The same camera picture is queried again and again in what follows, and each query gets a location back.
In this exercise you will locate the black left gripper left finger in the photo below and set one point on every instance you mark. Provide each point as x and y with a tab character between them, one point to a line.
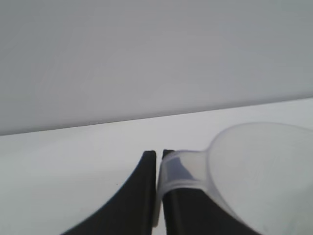
132	203

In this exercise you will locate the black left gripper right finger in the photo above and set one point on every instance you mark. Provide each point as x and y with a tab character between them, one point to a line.
188	210

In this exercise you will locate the translucent plastic measuring cup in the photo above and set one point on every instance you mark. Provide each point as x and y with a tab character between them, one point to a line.
259	171

